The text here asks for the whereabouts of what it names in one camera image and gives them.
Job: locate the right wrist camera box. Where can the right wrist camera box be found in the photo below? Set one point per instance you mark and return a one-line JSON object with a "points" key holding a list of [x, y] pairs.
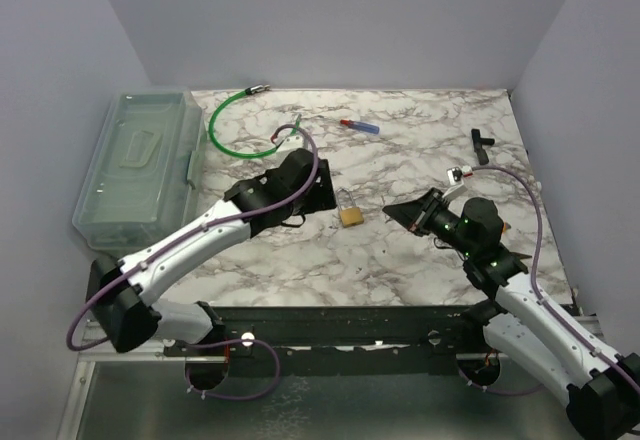
{"points": [[456, 177]]}

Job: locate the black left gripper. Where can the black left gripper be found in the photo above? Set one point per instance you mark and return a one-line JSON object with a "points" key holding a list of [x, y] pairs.
{"points": [[322, 196]]}

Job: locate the black T-shaped tool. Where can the black T-shaped tool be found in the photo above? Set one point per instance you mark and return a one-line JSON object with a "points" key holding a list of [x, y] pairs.
{"points": [[479, 144]]}

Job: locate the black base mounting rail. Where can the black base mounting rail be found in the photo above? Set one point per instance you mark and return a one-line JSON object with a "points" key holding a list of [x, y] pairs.
{"points": [[345, 341]]}

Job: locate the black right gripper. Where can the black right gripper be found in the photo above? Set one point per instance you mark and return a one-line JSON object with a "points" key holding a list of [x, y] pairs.
{"points": [[417, 214]]}

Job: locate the brass padlock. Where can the brass padlock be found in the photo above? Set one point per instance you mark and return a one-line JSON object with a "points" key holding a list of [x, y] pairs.
{"points": [[350, 214]]}

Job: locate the blue red small screwdriver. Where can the blue red small screwdriver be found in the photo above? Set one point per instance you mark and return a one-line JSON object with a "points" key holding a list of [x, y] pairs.
{"points": [[360, 126]]}

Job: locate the aluminium extrusion rail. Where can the aluminium extrusion rail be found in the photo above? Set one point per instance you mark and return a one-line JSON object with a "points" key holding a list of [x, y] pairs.
{"points": [[152, 350]]}

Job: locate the clear plastic storage box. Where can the clear plastic storage box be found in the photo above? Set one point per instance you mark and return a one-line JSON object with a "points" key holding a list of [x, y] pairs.
{"points": [[144, 178]]}

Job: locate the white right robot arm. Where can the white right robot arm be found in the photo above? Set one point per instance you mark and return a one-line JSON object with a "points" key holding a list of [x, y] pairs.
{"points": [[597, 386]]}

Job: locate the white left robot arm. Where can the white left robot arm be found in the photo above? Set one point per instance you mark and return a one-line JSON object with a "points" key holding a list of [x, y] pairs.
{"points": [[126, 295]]}

